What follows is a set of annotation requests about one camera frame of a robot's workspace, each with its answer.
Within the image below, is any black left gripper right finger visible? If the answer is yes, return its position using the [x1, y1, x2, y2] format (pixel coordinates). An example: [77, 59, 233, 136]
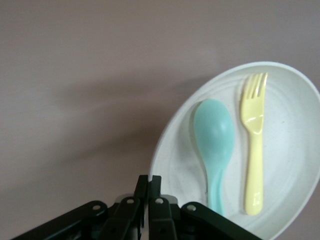
[148, 174, 261, 240]

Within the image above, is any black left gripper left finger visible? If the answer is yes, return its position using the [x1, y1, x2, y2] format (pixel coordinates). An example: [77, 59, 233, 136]
[11, 174, 149, 240]

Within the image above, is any pale yellow plastic fork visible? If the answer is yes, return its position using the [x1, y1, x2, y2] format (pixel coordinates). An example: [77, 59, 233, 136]
[239, 72, 269, 217]

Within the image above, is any round off-white speckled plate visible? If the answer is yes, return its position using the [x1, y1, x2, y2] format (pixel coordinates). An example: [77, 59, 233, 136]
[149, 62, 320, 240]

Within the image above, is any light blue plastic spoon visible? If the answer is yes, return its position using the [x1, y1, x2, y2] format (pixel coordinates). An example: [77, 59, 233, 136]
[192, 98, 236, 218]

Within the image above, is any table cover sheet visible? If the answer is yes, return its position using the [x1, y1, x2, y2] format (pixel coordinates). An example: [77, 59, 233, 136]
[0, 0, 320, 240]

